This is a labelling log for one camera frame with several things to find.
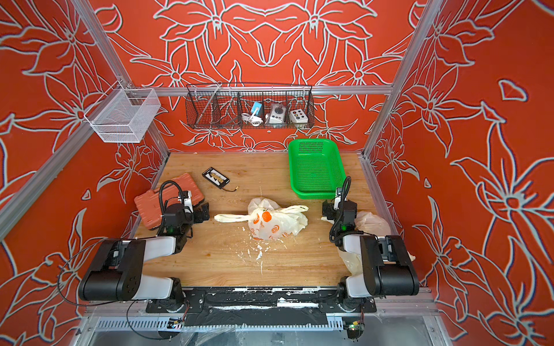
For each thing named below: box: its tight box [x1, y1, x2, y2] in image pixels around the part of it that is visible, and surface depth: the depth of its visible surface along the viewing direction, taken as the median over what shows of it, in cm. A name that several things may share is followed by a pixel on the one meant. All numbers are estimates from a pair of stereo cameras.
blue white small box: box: [251, 101, 264, 117], surface depth 85 cm
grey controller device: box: [269, 103, 287, 124], surface depth 93 cm
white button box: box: [289, 108, 309, 124], surface depth 97 cm
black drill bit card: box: [201, 166, 231, 189], surface depth 109 cm
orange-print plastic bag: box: [214, 197, 309, 241], surface depth 81 cm
